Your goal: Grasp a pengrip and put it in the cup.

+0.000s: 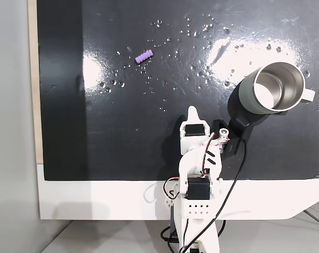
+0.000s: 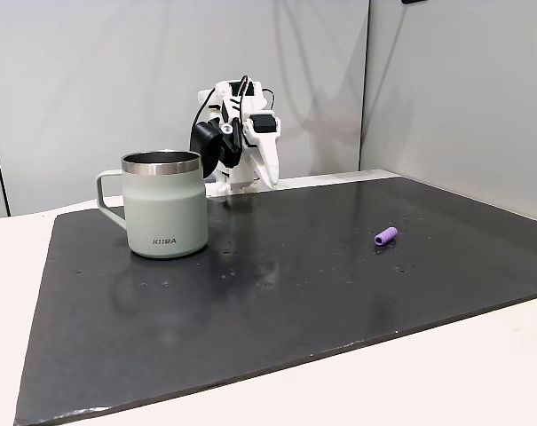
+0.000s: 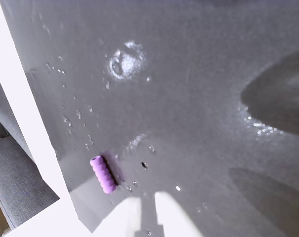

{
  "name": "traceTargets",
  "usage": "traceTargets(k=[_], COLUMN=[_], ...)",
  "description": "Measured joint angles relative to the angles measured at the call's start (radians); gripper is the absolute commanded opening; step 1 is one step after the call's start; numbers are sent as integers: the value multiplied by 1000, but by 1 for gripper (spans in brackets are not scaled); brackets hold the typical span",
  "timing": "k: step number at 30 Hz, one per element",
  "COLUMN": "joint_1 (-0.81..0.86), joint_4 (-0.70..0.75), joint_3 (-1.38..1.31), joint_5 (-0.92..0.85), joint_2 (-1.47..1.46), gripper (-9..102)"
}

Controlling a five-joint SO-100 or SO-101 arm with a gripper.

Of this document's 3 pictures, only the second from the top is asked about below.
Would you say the black table mat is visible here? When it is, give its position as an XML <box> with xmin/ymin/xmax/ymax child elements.
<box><xmin>12</xmin><ymin>175</ymin><xmax>537</xmax><ymax>426</ymax></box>

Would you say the purple pen grip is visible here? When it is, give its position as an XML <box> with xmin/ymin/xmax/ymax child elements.
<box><xmin>374</xmin><ymin>225</ymin><xmax>399</xmax><ymax>247</ymax></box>

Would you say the black camera cable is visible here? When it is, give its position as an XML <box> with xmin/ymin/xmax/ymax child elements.
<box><xmin>191</xmin><ymin>87</ymin><xmax>217</xmax><ymax>134</ymax></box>

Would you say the pale green steel mug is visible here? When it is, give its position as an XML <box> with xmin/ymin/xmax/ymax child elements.
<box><xmin>94</xmin><ymin>149</ymin><xmax>210</xmax><ymax>261</ymax></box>

